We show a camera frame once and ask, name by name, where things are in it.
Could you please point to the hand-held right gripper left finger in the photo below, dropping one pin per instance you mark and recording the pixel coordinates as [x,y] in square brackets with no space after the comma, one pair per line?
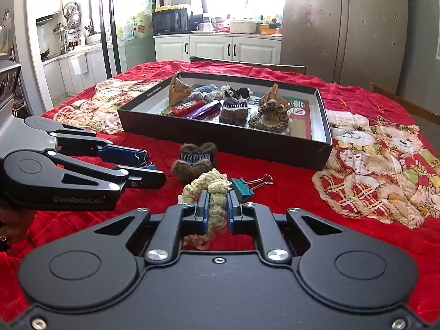
[205,213]

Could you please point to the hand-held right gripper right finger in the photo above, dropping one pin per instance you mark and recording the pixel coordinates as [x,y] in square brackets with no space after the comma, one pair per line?
[232,213]

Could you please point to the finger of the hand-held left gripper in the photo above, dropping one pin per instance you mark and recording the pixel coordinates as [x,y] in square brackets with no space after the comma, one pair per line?
[123,153]
[147,178]

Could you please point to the blue binder clip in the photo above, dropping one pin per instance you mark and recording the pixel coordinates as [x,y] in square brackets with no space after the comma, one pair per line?
[147,165]

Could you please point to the brown triangular paper packet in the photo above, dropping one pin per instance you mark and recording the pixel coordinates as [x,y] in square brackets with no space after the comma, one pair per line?
[178,91]
[273,92]

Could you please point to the shallow black cardboard box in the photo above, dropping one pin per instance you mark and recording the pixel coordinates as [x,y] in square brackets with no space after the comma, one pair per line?
[309,123]

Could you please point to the black and cream crocheted scrunchie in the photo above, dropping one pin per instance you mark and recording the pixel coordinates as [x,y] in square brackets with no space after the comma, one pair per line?
[237,91]

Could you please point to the person's left hand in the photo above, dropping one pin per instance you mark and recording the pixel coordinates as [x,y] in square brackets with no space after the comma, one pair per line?
[17,228]

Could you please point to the teal binder clip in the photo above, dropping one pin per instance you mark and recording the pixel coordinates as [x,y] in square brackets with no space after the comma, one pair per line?
[242,187]

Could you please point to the brown furry hair clip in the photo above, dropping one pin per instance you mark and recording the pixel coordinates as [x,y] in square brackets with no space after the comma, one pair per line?
[233,111]
[194,163]

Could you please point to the red shiny packet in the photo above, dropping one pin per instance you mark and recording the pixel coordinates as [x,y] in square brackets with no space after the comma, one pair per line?
[187,108]

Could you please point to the purple shiny packet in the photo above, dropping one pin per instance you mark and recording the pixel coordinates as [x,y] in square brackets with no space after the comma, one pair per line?
[204,111]

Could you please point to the white hanging bin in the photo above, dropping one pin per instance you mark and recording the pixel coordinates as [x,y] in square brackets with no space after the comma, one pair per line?
[78,64]

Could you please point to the light blue crocheted scrunchie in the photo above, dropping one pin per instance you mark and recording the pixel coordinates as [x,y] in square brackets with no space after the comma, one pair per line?
[204,91]

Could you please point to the brown crocheted scrunchie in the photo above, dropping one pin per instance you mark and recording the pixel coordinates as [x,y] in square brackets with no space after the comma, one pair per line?
[270,118]

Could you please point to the red printed blanket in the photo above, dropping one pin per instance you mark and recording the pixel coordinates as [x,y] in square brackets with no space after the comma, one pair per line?
[343,185]

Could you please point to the black wok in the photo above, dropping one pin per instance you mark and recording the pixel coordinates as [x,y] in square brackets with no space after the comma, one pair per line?
[45,53]

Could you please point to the black microwave oven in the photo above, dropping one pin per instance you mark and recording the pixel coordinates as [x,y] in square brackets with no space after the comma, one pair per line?
[170,22]

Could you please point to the white kitchen cabinet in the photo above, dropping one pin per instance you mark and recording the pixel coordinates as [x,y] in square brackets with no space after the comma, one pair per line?
[216,50]

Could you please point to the steel pot lids rack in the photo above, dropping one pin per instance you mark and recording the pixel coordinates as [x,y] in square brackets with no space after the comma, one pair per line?
[72,15]

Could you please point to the white mug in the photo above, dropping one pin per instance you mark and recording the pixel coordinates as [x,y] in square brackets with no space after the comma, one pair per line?
[201,27]

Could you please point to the yellow crocheted cover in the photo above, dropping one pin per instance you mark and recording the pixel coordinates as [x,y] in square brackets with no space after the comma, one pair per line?
[171,7]

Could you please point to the range hood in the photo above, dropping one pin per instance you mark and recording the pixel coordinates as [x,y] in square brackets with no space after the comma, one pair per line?
[44,20]

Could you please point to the white plastic basin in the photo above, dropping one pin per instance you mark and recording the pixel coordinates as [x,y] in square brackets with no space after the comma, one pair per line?
[242,26]

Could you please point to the orange box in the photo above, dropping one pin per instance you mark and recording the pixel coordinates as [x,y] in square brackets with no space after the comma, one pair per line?
[271,31]

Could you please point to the silver refrigerator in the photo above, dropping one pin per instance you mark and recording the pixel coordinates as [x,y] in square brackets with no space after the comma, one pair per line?
[343,31]

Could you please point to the black sliding door frame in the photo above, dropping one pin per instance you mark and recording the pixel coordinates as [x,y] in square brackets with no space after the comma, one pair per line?
[108,27]

